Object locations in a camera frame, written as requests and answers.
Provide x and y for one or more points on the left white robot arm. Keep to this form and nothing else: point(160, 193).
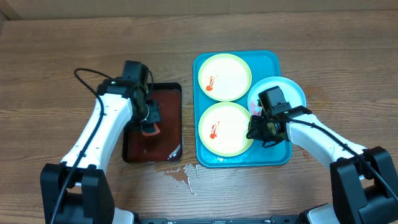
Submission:
point(76, 189)

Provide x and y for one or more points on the teal plastic tray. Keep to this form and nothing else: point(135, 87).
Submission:
point(263, 64)

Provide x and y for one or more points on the light blue plate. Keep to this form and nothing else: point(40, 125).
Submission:
point(292, 93)

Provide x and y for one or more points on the orange and green sponge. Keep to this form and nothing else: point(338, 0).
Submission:
point(150, 130)

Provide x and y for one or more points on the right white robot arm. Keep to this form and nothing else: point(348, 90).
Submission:
point(363, 181)

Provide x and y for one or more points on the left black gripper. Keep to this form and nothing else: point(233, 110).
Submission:
point(155, 116)

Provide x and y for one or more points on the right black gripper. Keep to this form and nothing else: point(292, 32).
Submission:
point(259, 134)

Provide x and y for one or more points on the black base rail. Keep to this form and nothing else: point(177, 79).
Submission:
point(275, 219)

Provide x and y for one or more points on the yellow plate with ketchup far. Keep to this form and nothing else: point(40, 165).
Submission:
point(224, 77)

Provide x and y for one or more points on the black tray with red water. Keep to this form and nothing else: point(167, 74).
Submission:
point(165, 143)

